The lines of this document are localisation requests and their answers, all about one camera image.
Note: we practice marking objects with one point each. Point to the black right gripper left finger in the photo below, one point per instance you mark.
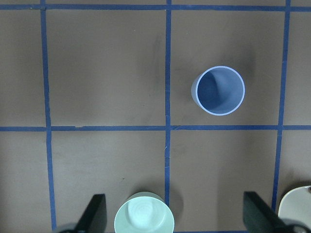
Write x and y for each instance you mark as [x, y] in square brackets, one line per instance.
[93, 219]

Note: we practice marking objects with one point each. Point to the light blue plastic cup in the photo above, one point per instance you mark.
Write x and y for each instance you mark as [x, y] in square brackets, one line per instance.
[219, 90]

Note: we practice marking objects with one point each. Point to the mint green bowl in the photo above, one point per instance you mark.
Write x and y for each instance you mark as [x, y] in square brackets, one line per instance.
[144, 212]

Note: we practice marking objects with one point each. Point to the cream white toaster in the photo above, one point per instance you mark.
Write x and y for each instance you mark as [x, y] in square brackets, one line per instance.
[295, 207]

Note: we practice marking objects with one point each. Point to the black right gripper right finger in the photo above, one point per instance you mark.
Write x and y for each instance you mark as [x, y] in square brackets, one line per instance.
[258, 217]

